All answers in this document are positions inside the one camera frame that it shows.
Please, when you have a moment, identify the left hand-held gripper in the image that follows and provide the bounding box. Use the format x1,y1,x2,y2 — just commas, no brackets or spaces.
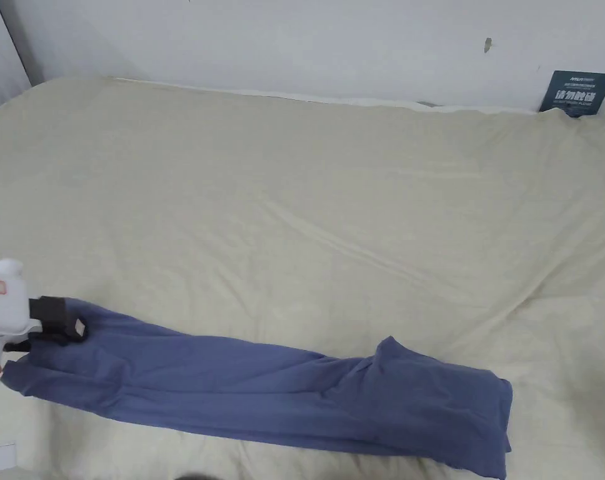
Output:
0,258,90,368

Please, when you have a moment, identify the blue garment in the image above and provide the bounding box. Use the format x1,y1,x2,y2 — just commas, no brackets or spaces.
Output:
0,296,514,463

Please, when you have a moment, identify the bed with beige sheet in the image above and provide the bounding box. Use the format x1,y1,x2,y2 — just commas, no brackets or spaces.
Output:
0,76,605,480

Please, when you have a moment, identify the dark blue sign card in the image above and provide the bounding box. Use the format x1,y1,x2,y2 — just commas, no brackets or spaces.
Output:
537,70,605,118

